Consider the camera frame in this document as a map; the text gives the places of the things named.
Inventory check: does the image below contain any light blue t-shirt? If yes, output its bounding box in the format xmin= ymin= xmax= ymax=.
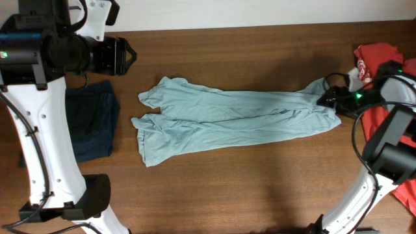
xmin=131 ymin=77 xmax=341 ymax=167

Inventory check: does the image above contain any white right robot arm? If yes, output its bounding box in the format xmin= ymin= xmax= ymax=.
xmin=305 ymin=60 xmax=415 ymax=234

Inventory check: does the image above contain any red t-shirt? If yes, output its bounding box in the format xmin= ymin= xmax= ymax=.
xmin=354 ymin=42 xmax=415 ymax=214

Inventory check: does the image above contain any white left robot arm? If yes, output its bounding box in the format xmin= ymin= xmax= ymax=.
xmin=1 ymin=0 xmax=137 ymax=233

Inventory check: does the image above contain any folded dark navy garment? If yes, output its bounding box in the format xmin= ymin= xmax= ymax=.
xmin=65 ymin=81 xmax=120 ymax=163

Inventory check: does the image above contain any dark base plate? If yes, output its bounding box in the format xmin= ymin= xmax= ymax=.
xmin=354 ymin=229 xmax=380 ymax=234

